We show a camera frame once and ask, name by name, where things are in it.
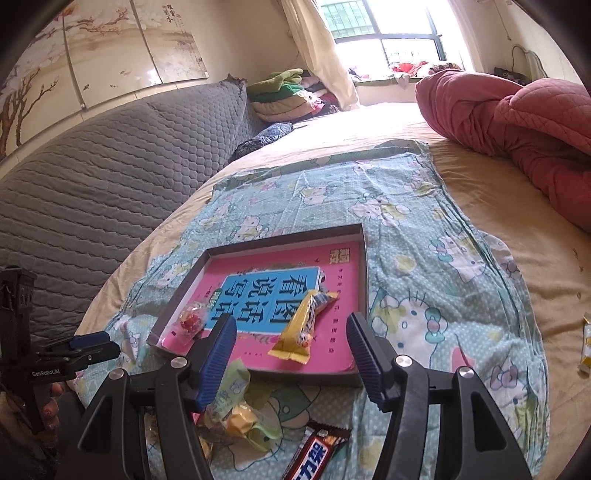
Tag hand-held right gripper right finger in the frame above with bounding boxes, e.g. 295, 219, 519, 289
346, 312, 536, 480

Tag floral wall painting panels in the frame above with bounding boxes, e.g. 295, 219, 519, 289
0, 0, 208, 160

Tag pile of folded clothes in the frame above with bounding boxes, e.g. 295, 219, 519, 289
247, 68, 342, 123

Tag grey quilted cover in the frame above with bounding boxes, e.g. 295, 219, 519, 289
0, 78, 266, 352

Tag pink and blue book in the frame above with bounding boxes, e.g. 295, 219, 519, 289
159, 237, 363, 372

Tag clear red candy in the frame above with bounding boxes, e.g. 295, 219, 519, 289
178, 300, 208, 340

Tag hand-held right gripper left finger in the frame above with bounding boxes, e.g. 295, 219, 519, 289
76, 315, 238, 480

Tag yellow snack packet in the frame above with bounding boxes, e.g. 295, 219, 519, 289
268, 290, 340, 365

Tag shallow grey cardboard tray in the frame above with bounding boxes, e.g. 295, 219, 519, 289
147, 223, 370, 388

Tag light green snack packet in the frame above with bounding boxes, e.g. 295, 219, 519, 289
203, 357, 282, 453

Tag beige bed sheet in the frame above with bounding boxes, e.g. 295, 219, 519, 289
74, 104, 591, 480

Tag window with dark frame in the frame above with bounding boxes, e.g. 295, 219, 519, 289
318, 0, 467, 63

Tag pink quilted blanket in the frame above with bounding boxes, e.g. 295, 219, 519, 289
414, 69, 591, 232

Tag cream curtain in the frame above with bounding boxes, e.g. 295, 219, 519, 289
279, 0, 361, 112

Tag cartoon cat printed cloth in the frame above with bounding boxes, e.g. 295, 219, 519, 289
76, 141, 550, 480

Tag clothes on window sill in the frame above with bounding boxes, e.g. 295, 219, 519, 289
348, 60, 462, 88

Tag dark patterned pillow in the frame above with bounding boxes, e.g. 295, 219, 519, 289
228, 122, 295, 162

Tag yellow and white packet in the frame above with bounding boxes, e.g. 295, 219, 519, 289
578, 311, 591, 374

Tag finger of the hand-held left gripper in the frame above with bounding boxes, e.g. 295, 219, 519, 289
73, 342, 122, 371
68, 331, 112, 353

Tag brown chocolate bar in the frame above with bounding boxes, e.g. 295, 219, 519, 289
281, 421, 352, 480

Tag person's left hand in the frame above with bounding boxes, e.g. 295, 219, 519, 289
39, 381, 65, 432

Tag white wall cable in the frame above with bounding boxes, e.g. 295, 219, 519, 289
510, 44, 546, 79

